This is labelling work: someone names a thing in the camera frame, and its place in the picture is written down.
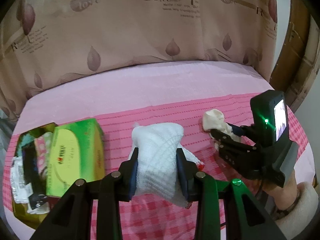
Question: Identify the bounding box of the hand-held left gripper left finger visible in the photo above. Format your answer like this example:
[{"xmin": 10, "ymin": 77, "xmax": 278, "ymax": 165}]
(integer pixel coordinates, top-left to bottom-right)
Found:
[{"xmin": 30, "ymin": 147, "xmax": 139, "ymax": 240}]

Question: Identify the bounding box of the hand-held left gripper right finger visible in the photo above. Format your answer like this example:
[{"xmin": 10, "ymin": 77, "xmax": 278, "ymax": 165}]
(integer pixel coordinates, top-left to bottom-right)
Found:
[{"xmin": 176, "ymin": 148, "xmax": 288, "ymax": 240}]

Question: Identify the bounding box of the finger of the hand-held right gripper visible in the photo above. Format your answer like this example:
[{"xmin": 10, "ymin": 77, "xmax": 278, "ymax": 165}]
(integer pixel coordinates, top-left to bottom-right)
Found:
[
  {"xmin": 210, "ymin": 129, "xmax": 260, "ymax": 170},
  {"xmin": 226, "ymin": 123, "xmax": 255, "ymax": 143}
]

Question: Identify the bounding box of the cream soft cloth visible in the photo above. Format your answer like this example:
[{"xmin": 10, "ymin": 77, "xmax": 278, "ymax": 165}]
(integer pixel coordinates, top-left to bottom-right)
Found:
[{"xmin": 202, "ymin": 109, "xmax": 240, "ymax": 145}]

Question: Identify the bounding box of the pink dotted cloth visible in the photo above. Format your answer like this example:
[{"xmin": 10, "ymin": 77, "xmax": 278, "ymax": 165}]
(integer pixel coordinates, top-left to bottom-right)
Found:
[{"xmin": 35, "ymin": 132, "xmax": 54, "ymax": 178}]

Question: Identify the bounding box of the black cloth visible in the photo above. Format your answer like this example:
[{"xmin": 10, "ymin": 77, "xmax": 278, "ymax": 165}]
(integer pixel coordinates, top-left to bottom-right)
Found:
[{"xmin": 22, "ymin": 145, "xmax": 48, "ymax": 205}]

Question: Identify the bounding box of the teal fuzzy sock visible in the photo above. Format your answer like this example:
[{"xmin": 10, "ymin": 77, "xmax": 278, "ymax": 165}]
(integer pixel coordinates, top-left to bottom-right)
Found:
[{"xmin": 20, "ymin": 134, "xmax": 34, "ymax": 150}]

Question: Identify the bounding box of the green tissue box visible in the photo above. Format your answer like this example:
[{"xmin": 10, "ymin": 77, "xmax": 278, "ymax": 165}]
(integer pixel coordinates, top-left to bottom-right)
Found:
[{"xmin": 46, "ymin": 118, "xmax": 105, "ymax": 197}]

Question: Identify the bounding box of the brown wooden door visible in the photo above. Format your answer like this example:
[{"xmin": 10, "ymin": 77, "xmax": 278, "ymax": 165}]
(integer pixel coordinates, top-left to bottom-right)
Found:
[{"xmin": 271, "ymin": 0, "xmax": 320, "ymax": 113}]

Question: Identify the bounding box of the pink checked bed sheet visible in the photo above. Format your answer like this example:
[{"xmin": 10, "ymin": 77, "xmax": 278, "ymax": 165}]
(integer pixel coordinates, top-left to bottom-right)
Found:
[{"xmin": 5, "ymin": 60, "xmax": 315, "ymax": 240}]

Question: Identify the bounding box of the grey plastic bag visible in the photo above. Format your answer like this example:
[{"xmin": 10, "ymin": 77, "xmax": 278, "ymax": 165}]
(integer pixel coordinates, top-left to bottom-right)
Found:
[{"xmin": 0, "ymin": 107, "xmax": 13, "ymax": 150}]

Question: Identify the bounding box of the beige leaf printed curtain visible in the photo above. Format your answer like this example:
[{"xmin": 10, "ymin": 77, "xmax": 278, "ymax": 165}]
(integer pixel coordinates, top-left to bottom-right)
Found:
[{"xmin": 0, "ymin": 0, "xmax": 290, "ymax": 120}]

